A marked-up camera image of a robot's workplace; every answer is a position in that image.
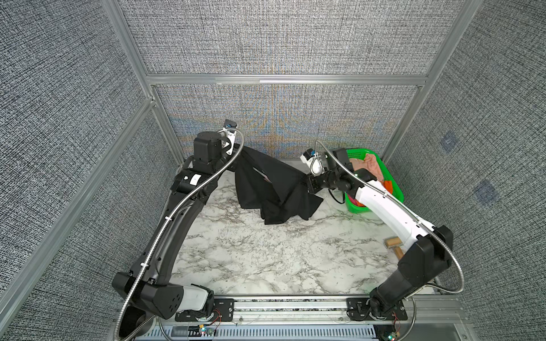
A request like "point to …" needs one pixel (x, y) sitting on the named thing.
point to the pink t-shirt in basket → (370, 163)
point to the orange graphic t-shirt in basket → (388, 185)
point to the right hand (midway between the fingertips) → (300, 176)
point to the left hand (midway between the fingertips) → (229, 140)
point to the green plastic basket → (360, 153)
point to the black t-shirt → (278, 190)
